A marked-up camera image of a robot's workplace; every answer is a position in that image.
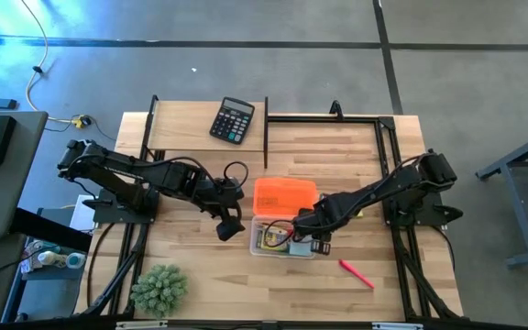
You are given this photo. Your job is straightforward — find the white paper sheet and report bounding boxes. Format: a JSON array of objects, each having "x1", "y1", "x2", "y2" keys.
[{"x1": 69, "y1": 194, "x2": 98, "y2": 233}]

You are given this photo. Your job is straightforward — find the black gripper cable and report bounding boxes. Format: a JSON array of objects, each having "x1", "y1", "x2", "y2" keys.
[
  {"x1": 263, "y1": 219, "x2": 298, "y2": 248},
  {"x1": 223, "y1": 159, "x2": 250, "y2": 189}
]

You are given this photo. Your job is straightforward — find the black base cable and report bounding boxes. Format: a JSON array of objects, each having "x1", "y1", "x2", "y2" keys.
[
  {"x1": 433, "y1": 225, "x2": 457, "y2": 272},
  {"x1": 84, "y1": 222, "x2": 118, "y2": 309}
]

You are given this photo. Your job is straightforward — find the white bottle teal cap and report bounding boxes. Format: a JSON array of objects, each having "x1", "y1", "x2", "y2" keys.
[{"x1": 38, "y1": 250, "x2": 86, "y2": 270}]

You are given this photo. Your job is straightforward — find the orange-lidded clear pencil case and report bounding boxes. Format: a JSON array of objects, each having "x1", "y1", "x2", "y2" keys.
[{"x1": 248, "y1": 177, "x2": 320, "y2": 260}]

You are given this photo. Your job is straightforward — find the pale floor cable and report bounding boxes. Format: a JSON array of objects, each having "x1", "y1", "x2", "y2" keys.
[{"x1": 18, "y1": 0, "x2": 76, "y2": 125}]

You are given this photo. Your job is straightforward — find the wooden shelf riser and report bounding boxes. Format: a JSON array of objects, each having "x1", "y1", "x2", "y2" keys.
[{"x1": 139, "y1": 94, "x2": 270, "y2": 170}]

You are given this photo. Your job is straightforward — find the grey desk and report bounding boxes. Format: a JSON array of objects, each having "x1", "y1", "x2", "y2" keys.
[{"x1": 0, "y1": 109, "x2": 50, "y2": 240}]

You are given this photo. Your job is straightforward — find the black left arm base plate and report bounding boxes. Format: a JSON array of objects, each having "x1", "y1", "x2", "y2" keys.
[{"x1": 82, "y1": 194, "x2": 160, "y2": 225}]

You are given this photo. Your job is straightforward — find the pink pen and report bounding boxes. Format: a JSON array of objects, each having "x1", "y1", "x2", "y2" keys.
[{"x1": 338, "y1": 258, "x2": 376, "y2": 291}]

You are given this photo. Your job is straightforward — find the silver metal bracket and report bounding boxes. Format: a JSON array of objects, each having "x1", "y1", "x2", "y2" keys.
[
  {"x1": 371, "y1": 322, "x2": 424, "y2": 330},
  {"x1": 115, "y1": 320, "x2": 169, "y2": 330}
]

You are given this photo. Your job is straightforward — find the blue-grey metal cart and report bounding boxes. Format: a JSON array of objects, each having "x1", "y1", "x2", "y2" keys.
[{"x1": 476, "y1": 124, "x2": 528, "y2": 270}]

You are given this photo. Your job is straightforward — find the black flat panel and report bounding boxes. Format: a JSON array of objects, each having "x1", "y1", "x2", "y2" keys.
[{"x1": 9, "y1": 206, "x2": 94, "y2": 253}]

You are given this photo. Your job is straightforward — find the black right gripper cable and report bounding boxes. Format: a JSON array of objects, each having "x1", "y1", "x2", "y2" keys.
[{"x1": 263, "y1": 219, "x2": 298, "y2": 248}]

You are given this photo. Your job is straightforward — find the yellow green crayon box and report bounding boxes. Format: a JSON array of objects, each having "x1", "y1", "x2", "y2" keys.
[{"x1": 257, "y1": 226, "x2": 292, "y2": 252}]

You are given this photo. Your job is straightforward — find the black desk calculator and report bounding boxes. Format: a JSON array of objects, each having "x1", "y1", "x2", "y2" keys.
[{"x1": 208, "y1": 95, "x2": 256, "y2": 146}]

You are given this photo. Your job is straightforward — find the green artificial plant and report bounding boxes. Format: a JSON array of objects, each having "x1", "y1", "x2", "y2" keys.
[{"x1": 129, "y1": 263, "x2": 190, "y2": 320}]

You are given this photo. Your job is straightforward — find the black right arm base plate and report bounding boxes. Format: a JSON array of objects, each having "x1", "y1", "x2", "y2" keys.
[{"x1": 382, "y1": 190, "x2": 465, "y2": 228}]

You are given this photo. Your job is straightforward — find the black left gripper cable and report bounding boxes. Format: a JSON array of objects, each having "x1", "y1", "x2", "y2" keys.
[{"x1": 223, "y1": 159, "x2": 250, "y2": 189}]

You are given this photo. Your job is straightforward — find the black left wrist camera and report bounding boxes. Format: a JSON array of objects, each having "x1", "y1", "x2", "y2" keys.
[{"x1": 215, "y1": 214, "x2": 247, "y2": 243}]

